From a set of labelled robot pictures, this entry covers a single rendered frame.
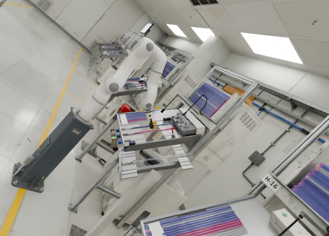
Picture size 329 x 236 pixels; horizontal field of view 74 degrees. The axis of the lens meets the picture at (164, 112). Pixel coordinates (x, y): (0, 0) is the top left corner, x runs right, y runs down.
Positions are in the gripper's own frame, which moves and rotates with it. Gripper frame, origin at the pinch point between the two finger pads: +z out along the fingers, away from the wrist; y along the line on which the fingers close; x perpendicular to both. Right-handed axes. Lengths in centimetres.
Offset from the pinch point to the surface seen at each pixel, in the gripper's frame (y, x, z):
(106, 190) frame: -14, 52, 43
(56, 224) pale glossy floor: -34, 91, 42
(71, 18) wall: 871, 117, -100
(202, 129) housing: -7.8, -44.8, 14.2
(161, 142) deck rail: -9.9, -4.9, 13.1
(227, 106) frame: -11, -70, -4
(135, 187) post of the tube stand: -45, 27, 21
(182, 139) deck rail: -9.9, -24.3, 17.0
